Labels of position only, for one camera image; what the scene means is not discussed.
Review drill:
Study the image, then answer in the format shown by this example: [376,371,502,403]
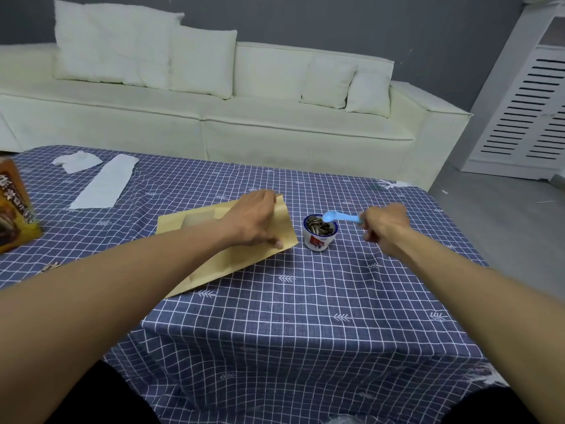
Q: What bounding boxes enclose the white louvered cabinet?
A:
[459,0,565,182]

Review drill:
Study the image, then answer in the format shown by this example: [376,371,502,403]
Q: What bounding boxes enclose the person's left hand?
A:
[219,189,284,250]

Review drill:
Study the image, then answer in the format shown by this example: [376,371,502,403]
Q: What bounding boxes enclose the person's right hand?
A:
[361,202,414,257]

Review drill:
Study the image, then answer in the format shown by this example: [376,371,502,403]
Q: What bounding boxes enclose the medium white pillow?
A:
[169,25,238,100]

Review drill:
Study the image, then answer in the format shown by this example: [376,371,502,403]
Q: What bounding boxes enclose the person's left forearm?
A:
[0,214,242,424]

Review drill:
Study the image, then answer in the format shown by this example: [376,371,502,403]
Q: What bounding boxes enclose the small white cushion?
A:
[300,54,358,110]
[345,69,393,119]

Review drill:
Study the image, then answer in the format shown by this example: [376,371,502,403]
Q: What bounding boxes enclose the crumpled white tissue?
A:
[51,150,104,175]

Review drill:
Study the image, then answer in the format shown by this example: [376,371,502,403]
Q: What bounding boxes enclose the cream white sofa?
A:
[0,42,473,191]

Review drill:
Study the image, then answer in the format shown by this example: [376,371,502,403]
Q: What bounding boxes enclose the orange snack bag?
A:
[0,156,45,256]

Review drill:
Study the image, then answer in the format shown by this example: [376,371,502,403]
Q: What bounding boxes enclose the light blue plastic spoon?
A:
[322,210,366,226]

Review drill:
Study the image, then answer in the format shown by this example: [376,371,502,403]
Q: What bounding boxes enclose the person's right forearm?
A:
[382,224,565,424]

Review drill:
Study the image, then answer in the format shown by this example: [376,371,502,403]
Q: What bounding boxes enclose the blue checked tablecloth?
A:
[0,145,511,424]

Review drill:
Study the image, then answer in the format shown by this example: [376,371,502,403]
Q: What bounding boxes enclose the brown kraft paper bag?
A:
[157,194,299,299]

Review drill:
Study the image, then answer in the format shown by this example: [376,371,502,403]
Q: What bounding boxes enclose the white enamel cup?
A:
[303,214,339,252]

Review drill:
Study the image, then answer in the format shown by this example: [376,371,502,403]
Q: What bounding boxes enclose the white paper strip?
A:
[68,154,140,211]

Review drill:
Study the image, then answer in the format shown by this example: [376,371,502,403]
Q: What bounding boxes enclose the large white pillow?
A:
[53,0,185,90]

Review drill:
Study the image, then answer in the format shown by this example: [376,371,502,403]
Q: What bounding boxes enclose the sunflower seeds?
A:
[307,216,335,237]

